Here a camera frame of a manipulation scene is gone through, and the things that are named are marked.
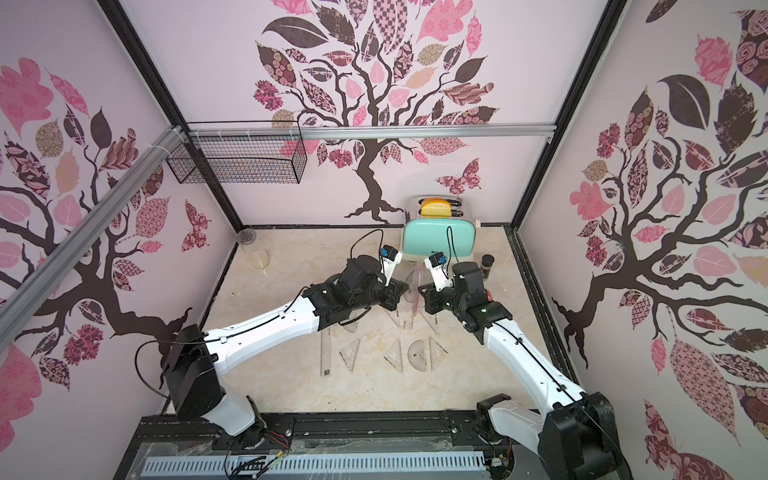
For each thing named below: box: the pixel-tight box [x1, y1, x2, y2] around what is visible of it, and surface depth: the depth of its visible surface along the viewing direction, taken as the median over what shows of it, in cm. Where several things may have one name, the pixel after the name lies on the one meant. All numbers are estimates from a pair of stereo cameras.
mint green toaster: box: [402, 195, 477, 262], surface depth 100 cm
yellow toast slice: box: [421, 197, 452, 218], surface depth 100 cm
